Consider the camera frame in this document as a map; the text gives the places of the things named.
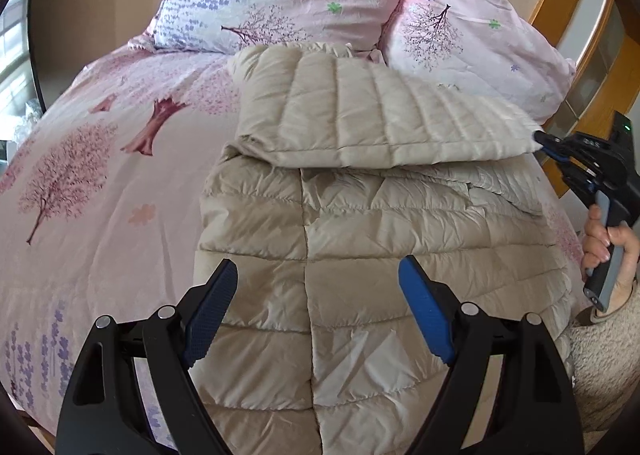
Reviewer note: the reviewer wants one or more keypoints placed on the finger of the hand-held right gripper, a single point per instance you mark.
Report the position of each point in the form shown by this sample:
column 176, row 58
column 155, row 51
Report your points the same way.
column 550, row 139
column 556, row 154

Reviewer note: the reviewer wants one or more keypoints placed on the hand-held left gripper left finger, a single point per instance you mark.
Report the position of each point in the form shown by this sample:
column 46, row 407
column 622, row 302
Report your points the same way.
column 212, row 310

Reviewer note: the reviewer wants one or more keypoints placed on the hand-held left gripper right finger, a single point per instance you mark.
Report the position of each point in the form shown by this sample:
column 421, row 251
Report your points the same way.
column 425, row 307

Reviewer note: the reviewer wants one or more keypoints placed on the beige quilted down jacket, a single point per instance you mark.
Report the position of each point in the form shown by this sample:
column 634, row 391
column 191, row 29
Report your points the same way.
column 350, row 215

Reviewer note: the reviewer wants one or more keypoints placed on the person's right forearm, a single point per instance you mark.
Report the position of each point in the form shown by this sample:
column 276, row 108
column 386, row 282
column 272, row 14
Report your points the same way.
column 605, row 360

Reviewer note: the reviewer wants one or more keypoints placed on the person's right hand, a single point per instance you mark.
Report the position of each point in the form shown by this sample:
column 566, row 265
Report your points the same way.
column 625, row 245

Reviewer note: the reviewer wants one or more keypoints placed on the small pink tree-print pillow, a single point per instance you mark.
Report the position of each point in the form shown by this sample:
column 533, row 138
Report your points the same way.
column 465, row 35

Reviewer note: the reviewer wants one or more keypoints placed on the pink tree-print bed cover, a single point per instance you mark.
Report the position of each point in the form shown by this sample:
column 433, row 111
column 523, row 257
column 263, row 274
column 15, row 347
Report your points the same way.
column 100, row 175

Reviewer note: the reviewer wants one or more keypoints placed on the window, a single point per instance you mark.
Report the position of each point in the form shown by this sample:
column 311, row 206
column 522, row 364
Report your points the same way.
column 15, row 50

